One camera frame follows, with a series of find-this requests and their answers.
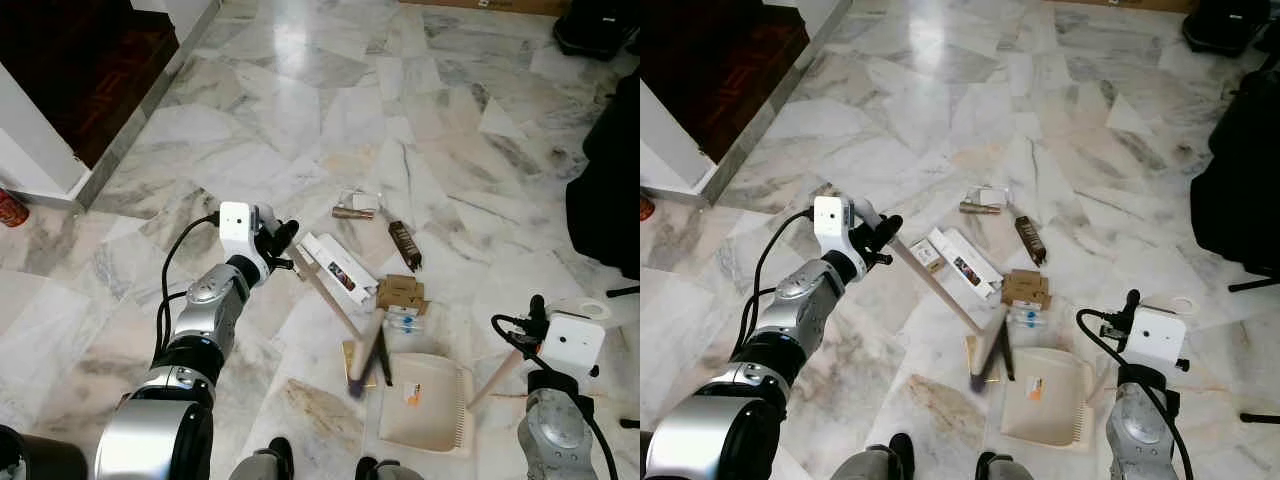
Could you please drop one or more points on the beige plastic dustpan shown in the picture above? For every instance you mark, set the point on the beige plastic dustpan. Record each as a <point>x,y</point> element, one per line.
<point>425,400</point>
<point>1045,395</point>

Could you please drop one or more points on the beige broom with purple bristles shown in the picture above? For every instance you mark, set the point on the beige broom with purple bristles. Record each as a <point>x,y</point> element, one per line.
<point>368,355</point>
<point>990,350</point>

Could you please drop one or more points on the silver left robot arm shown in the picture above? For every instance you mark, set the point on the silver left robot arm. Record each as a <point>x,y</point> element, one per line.
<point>205,320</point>
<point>790,315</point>

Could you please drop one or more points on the small white cardboard box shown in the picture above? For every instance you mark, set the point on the small white cardboard box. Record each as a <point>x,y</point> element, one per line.
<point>925,255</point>

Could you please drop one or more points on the long white product box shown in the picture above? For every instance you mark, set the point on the long white product box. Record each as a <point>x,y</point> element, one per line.
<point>965,268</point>
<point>338,268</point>

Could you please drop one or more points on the bronze cosmetic tube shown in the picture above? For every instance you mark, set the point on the bronze cosmetic tube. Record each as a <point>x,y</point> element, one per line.
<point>352,212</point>
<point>978,208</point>

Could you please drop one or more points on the flattened cardboard box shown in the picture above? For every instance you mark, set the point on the flattened cardboard box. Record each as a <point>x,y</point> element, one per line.
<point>1026,287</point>
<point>402,292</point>

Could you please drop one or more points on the gold box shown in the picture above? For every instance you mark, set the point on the gold box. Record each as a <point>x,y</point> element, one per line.
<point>352,362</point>
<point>972,355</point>

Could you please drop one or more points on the brown tube box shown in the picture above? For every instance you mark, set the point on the brown tube box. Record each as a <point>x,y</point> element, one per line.
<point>405,245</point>
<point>1031,240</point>

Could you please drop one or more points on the black office chair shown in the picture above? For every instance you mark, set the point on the black office chair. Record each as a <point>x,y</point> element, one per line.
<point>605,200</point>
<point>1240,170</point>

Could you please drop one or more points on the robot right leg and foot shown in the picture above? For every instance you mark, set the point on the robot right leg and foot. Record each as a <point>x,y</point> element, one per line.
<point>378,469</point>
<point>1000,469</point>

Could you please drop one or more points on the robot leg and foot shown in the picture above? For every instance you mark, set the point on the robot leg and foot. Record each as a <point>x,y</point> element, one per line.
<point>870,465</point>
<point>1000,469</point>
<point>378,469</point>
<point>262,465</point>

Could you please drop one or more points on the robot left leg and foot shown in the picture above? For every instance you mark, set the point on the robot left leg and foot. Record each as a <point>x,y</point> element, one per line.
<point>262,465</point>
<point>870,465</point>

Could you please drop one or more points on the black bag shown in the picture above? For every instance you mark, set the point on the black bag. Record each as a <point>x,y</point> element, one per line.
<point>595,25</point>
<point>1225,25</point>

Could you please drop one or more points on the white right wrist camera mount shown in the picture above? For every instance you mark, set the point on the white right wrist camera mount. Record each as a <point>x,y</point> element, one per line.
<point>572,342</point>
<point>1155,337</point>

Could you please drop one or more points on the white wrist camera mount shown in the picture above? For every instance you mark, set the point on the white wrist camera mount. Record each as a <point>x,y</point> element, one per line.
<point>832,222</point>
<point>238,228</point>
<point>1155,337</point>
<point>572,342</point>

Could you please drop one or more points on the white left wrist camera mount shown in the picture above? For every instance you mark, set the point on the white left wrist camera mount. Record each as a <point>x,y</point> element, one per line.
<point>238,228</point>
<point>832,222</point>

